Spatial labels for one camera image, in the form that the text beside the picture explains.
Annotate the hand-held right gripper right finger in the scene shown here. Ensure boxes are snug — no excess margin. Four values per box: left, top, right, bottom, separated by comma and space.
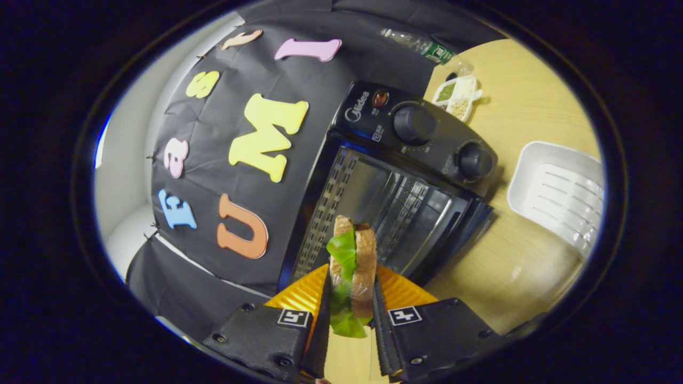
372, 265, 545, 382

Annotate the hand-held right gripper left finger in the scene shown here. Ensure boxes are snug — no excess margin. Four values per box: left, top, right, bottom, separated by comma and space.
203, 264, 332, 382

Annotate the lettuce sandwich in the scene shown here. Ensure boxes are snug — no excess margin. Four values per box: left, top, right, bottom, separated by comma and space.
327, 215, 378, 339

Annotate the black electric oven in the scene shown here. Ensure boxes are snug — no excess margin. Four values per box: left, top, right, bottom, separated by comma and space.
277, 80, 499, 299

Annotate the white plastic tray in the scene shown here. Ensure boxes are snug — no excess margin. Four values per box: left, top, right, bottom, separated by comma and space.
507, 140, 607, 258

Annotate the white divided dish of grains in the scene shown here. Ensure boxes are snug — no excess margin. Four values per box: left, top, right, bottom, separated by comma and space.
431, 75, 483, 124

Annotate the black backdrop cloth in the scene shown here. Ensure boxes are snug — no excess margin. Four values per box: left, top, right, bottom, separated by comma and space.
125, 0, 507, 342

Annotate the clear plastic water bottle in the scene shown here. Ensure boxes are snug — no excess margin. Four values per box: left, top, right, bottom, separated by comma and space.
379, 28, 474, 75

